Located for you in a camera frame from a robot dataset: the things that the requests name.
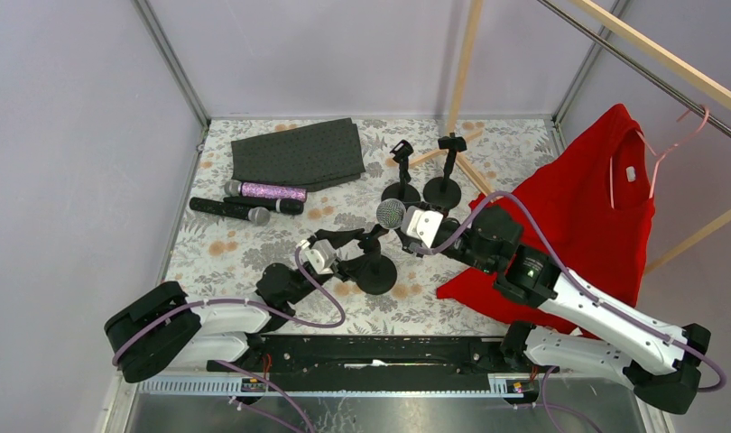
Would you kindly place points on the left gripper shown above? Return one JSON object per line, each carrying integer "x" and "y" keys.
{"x": 339, "y": 262}

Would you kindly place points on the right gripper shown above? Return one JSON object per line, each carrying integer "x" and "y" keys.
{"x": 416, "y": 242}

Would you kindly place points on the black mic stand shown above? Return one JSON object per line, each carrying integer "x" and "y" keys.
{"x": 443, "y": 191}
{"x": 374, "y": 273}
{"x": 402, "y": 189}

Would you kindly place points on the black microphone silver grille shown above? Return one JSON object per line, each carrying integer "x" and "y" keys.
{"x": 390, "y": 213}

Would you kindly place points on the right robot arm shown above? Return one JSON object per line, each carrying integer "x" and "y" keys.
{"x": 659, "y": 362}

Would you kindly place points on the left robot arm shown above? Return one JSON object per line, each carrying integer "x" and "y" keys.
{"x": 166, "y": 328}

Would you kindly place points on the black microphone on table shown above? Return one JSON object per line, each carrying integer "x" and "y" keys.
{"x": 259, "y": 216}

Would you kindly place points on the dark grey perforated felt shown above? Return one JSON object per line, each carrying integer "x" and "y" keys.
{"x": 312, "y": 157}

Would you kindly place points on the purple glitter microphone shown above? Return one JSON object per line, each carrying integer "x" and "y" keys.
{"x": 236, "y": 188}

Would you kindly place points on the red t-shirt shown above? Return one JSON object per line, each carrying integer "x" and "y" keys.
{"x": 593, "y": 203}

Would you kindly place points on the pink clothes hanger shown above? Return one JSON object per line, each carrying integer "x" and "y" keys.
{"x": 659, "y": 157}

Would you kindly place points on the metal hanging rod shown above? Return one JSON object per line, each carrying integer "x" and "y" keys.
{"x": 605, "y": 45}

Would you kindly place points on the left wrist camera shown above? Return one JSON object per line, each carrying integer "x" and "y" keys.
{"x": 321, "y": 255}

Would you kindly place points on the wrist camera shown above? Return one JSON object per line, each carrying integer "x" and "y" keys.
{"x": 421, "y": 223}
{"x": 321, "y": 255}

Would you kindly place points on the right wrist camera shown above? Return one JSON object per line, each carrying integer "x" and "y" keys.
{"x": 421, "y": 223}

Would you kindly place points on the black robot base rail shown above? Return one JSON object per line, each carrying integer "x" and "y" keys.
{"x": 443, "y": 364}

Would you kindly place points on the wooden clothes rack frame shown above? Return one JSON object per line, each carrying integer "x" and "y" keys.
{"x": 526, "y": 61}

